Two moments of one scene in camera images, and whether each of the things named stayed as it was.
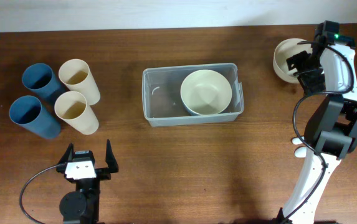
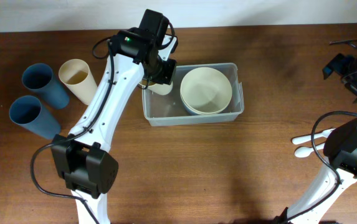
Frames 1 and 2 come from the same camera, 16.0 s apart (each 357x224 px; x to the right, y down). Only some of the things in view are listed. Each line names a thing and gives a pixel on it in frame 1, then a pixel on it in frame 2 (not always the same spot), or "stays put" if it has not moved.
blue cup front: (27, 112) stays put
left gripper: (104, 173) → (168, 78)
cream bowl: (285, 50) → (205, 90)
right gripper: (309, 85) → (338, 65)
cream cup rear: (75, 74) stays put
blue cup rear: (40, 79) stays put
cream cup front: (72, 108) → (156, 88)
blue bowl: (189, 111) stays put
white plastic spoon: (300, 152) stays put
